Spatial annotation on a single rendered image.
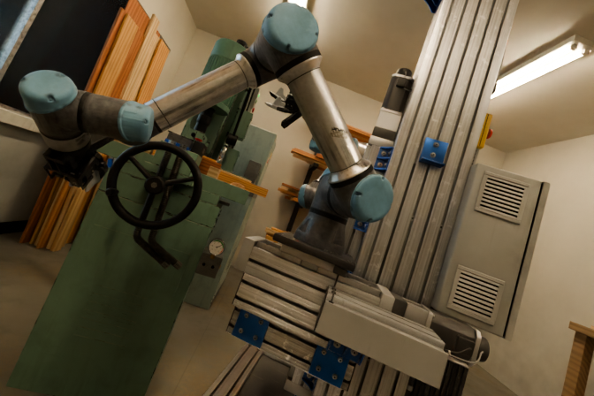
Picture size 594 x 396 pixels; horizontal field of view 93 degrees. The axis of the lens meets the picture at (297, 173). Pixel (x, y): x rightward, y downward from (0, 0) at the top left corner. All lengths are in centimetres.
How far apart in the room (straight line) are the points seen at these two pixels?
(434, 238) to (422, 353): 40
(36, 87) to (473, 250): 108
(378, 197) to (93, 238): 102
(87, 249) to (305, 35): 105
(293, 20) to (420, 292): 84
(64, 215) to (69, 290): 145
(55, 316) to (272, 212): 267
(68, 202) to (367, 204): 239
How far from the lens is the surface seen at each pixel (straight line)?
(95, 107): 62
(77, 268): 133
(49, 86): 63
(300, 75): 66
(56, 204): 272
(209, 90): 75
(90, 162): 79
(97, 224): 128
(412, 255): 101
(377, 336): 71
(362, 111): 405
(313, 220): 81
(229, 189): 119
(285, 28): 66
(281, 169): 368
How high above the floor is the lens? 89
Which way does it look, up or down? 7 degrees up
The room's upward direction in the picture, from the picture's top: 21 degrees clockwise
